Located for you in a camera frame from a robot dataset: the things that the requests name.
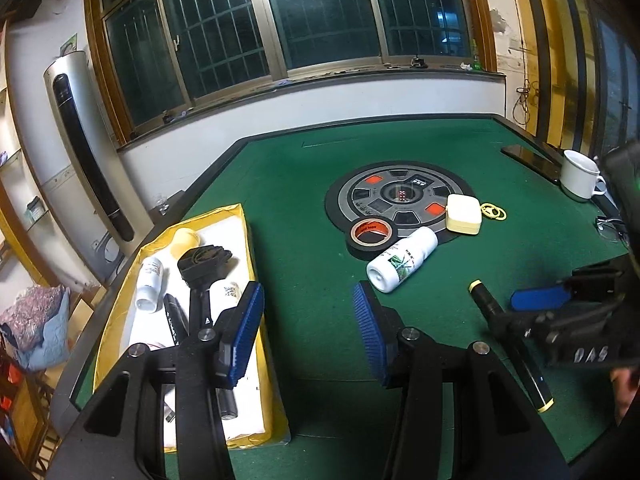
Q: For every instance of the black tape roll orange core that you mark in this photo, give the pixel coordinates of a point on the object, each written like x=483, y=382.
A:
x=356, y=247

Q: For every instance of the window with metal grille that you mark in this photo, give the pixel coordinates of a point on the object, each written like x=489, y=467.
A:
x=325, y=10

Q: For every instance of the round grey table control panel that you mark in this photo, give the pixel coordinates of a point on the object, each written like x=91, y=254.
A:
x=350, y=195

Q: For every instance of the dark phone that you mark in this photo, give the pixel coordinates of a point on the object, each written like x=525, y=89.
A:
x=530, y=160

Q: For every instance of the cream plastic case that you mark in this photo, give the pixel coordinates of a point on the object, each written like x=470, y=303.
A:
x=462, y=212

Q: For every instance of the wooden rack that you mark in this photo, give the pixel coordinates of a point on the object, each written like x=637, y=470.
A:
x=20, y=410

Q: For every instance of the white cup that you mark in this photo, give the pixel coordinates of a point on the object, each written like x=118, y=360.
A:
x=577, y=175

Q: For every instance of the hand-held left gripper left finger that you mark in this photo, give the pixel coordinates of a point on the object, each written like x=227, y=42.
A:
x=245, y=335

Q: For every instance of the green bottle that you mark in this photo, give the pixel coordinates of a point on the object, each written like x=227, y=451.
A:
x=476, y=62

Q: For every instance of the person's right hand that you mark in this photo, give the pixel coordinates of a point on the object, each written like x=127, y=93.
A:
x=625, y=385

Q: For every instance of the yellow storage box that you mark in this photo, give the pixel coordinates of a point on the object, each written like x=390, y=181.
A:
x=250, y=250

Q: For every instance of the white bottle leaf label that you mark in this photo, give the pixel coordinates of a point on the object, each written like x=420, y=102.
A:
x=395, y=265

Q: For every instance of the cream yellow bottle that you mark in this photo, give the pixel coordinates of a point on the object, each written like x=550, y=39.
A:
x=184, y=244

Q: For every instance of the pile of patterned cloth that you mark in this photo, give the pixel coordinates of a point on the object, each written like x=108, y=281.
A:
x=35, y=320

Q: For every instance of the plain white bottle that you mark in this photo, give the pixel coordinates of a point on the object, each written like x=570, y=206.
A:
x=149, y=285

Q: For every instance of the linked yellow rings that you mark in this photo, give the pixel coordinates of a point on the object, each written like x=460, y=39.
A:
x=492, y=210

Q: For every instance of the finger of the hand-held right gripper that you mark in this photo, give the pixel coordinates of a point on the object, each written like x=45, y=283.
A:
x=540, y=299
x=525, y=327

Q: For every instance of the white tower air conditioner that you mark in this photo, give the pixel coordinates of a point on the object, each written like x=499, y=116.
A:
x=65, y=150

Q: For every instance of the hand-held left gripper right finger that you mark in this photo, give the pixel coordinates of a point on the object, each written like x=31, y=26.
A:
x=367, y=327

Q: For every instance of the small white printed bottle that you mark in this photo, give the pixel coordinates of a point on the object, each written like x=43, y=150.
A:
x=225, y=294

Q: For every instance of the black marker yellow caps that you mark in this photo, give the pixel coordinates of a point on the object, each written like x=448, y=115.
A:
x=530, y=375

